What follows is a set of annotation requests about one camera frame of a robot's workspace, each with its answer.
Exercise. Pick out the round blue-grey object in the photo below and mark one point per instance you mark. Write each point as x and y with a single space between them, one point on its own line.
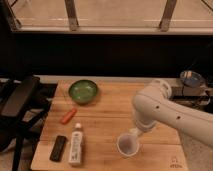
191 78

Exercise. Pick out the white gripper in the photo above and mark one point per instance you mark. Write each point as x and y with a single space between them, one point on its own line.
142 126

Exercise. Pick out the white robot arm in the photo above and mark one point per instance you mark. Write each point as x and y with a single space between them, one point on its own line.
152 104

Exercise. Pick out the black rectangular block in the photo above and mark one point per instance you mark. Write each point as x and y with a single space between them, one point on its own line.
58 147

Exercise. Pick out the white bottle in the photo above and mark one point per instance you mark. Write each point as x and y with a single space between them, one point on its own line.
75 155

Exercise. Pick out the orange carrot toy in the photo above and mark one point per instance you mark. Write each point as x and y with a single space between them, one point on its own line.
68 116

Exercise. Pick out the metal window frame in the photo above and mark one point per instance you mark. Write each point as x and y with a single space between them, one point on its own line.
140 17

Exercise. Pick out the green bowl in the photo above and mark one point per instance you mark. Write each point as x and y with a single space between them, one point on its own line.
83 91

